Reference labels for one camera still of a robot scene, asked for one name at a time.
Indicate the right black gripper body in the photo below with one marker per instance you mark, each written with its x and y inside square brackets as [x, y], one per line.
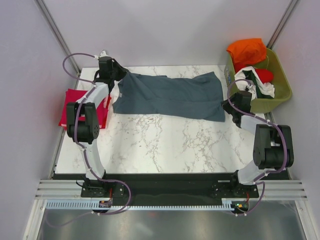
[227, 108]

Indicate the blue grey t shirt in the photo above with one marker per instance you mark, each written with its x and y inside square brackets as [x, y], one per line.
[196, 98]

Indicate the aluminium rail profile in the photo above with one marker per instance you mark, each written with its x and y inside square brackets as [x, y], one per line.
[272, 190]

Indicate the white green crumpled t shirt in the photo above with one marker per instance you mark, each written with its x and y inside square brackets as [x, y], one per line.
[248, 76]

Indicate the green plastic basket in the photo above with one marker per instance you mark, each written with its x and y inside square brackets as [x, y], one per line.
[283, 91]

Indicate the aluminium frame post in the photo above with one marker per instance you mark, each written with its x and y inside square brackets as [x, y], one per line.
[293, 4]
[53, 26]

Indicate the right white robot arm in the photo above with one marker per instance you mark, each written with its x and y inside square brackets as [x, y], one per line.
[272, 148]

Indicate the white slotted cable duct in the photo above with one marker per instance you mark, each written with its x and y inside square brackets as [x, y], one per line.
[101, 205]

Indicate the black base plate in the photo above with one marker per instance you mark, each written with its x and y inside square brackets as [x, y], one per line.
[166, 199]

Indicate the right aluminium frame post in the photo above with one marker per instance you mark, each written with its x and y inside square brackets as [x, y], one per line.
[293, 4]

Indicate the orange t shirt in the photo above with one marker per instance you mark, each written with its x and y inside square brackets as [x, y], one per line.
[247, 51]

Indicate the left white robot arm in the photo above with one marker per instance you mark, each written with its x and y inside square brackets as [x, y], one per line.
[82, 123]

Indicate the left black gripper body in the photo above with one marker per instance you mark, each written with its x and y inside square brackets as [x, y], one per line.
[117, 73]

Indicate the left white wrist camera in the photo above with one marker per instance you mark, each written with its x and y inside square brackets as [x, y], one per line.
[102, 54]

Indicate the red t shirt in basket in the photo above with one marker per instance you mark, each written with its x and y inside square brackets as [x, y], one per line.
[264, 75]

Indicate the left aluminium frame post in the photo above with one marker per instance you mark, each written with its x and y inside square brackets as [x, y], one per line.
[53, 26]

